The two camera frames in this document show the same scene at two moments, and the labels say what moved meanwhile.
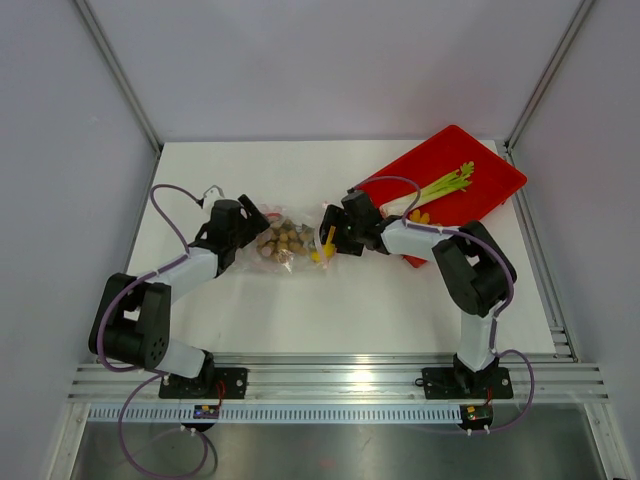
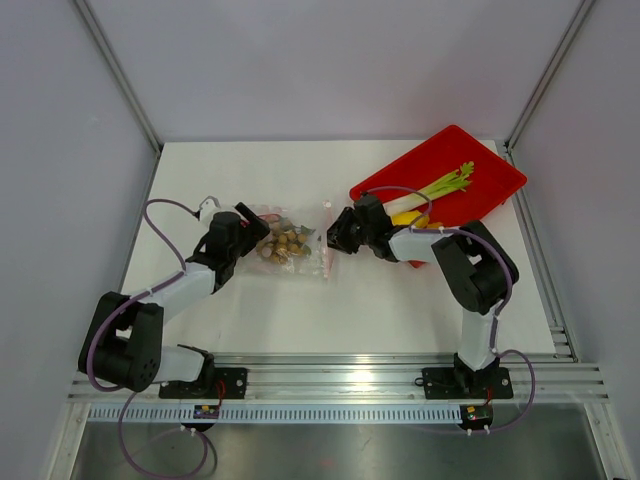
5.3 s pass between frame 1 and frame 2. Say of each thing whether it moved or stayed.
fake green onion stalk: stayed
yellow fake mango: moved
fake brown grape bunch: stayed
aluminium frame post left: stayed
